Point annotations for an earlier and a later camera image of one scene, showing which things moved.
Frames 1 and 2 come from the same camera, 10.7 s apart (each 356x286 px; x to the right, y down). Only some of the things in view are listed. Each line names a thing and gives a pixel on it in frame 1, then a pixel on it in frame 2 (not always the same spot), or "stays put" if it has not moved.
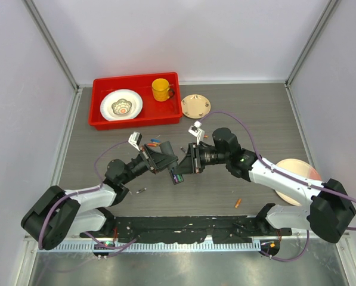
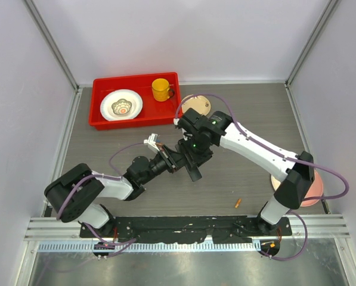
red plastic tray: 154,112 stays put
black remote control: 166,147 → 192,168
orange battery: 237,204 stays put
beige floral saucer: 195,106 stays put
